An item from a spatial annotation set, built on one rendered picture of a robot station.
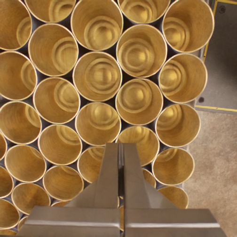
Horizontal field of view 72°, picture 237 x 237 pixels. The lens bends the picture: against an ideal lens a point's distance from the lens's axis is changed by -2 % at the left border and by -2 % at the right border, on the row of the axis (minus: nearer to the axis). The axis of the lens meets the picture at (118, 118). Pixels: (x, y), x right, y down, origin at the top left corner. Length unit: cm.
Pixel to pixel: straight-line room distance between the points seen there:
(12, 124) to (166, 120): 28
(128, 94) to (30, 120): 20
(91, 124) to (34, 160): 14
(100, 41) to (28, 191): 32
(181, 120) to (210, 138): 145
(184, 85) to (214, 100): 98
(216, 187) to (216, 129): 66
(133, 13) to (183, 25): 9
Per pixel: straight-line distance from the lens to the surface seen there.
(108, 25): 33
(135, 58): 32
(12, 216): 44
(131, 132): 33
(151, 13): 34
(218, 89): 130
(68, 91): 33
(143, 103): 32
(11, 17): 35
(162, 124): 34
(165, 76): 33
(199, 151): 179
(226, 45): 131
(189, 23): 34
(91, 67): 32
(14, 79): 34
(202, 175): 195
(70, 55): 33
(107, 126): 33
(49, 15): 35
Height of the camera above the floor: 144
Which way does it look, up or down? 73 degrees down
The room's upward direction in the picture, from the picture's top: 179 degrees counter-clockwise
